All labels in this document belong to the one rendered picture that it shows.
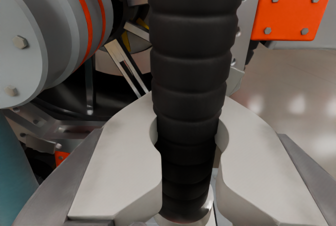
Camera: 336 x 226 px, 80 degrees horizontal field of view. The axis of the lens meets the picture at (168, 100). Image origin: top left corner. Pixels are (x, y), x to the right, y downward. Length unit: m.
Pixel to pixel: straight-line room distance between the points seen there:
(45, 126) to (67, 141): 0.06
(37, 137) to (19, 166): 0.09
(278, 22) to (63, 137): 0.42
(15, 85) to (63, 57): 0.05
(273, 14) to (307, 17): 0.04
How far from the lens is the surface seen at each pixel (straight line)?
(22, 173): 0.41
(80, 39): 0.23
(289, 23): 0.33
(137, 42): 0.62
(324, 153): 1.56
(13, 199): 0.43
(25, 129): 0.48
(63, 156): 0.49
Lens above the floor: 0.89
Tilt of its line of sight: 31 degrees down
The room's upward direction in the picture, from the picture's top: straight up
